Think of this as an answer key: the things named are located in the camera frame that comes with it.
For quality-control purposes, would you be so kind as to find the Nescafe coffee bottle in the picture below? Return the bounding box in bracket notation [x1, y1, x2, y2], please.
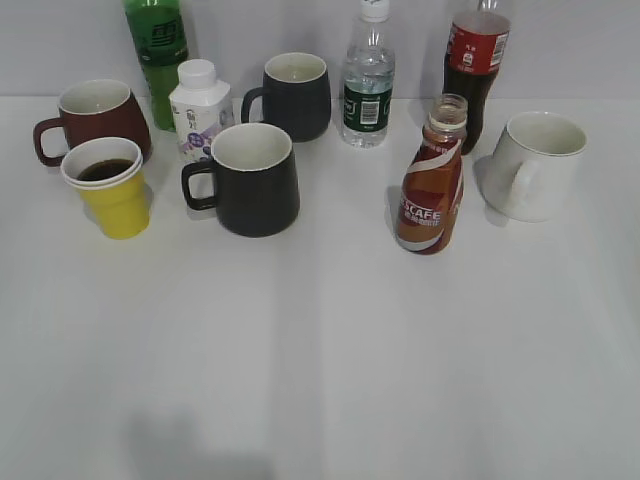
[395, 93, 468, 255]

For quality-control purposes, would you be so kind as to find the yellow paper cup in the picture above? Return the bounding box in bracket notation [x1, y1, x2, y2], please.
[60, 137, 150, 239]

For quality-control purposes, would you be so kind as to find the black mug front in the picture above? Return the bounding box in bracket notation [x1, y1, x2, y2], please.
[181, 122, 300, 238]

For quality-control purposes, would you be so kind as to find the black mug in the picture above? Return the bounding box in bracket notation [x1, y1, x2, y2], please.
[181, 122, 300, 238]
[241, 52, 331, 143]

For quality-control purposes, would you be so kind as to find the black mug rear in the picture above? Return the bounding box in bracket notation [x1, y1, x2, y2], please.
[241, 52, 331, 143]

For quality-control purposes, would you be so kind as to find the clear water bottle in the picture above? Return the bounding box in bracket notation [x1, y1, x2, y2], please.
[342, 1, 395, 149]

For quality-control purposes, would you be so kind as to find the white yogurt drink bottle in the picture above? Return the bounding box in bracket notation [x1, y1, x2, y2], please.
[169, 59, 234, 163]

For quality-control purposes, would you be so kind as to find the white ceramic mug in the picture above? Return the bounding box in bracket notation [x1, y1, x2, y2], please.
[479, 111, 587, 223]

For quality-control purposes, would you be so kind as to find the cola bottle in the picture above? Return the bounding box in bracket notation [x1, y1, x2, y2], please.
[443, 0, 514, 155]

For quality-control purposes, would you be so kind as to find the dark red ceramic mug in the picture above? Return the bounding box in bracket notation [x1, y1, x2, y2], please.
[33, 79, 152, 167]

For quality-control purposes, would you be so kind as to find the green soda bottle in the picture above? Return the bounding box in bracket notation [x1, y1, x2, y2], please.
[122, 0, 189, 131]

